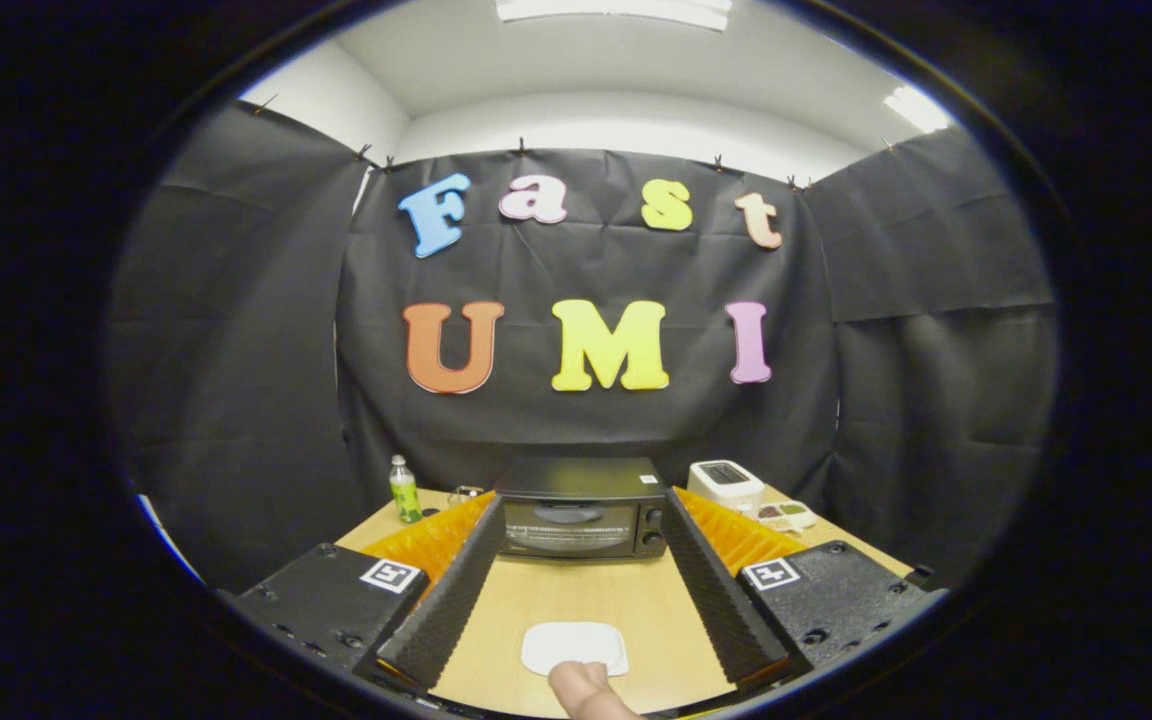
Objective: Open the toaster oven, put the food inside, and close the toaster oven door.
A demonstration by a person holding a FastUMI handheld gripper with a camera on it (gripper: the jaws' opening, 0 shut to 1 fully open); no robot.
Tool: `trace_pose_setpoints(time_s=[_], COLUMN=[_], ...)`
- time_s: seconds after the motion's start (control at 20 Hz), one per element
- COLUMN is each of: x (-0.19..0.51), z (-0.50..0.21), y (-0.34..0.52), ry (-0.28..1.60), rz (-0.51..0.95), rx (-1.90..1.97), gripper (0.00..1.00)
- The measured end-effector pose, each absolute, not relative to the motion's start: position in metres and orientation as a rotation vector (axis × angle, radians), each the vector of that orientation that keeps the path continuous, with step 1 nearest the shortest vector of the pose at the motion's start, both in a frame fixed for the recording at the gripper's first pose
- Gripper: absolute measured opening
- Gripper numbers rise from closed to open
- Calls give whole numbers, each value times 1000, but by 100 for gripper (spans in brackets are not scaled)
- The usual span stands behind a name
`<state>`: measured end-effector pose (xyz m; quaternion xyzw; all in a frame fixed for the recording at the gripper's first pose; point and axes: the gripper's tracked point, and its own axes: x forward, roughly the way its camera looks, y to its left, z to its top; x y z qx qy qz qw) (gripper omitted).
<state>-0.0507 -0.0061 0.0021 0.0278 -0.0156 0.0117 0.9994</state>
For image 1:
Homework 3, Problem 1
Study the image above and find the green label plastic bottle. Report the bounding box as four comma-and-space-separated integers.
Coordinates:
389, 455, 424, 525

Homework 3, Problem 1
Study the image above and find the black toaster oven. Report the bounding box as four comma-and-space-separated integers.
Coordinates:
494, 457, 669, 561

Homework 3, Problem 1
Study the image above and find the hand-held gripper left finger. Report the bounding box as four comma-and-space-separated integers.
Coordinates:
226, 490, 507, 696

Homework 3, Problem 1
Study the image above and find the long ceiling light panel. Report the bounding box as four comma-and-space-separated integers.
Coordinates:
494, 0, 733, 31

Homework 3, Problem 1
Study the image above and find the white divided snack dish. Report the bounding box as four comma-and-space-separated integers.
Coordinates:
756, 500, 819, 534

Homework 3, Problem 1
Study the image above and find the small ceiling light panel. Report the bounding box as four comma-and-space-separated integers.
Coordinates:
884, 85, 954, 134

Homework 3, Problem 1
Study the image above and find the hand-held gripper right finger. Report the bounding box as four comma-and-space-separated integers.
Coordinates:
658, 486, 947, 698

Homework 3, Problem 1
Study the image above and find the black backdrop cloth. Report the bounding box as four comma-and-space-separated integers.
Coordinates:
106, 100, 1062, 596

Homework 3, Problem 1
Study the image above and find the white pop-up toaster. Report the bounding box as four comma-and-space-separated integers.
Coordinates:
686, 460, 766, 518

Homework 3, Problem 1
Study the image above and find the white square plate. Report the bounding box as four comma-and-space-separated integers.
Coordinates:
520, 621, 630, 678

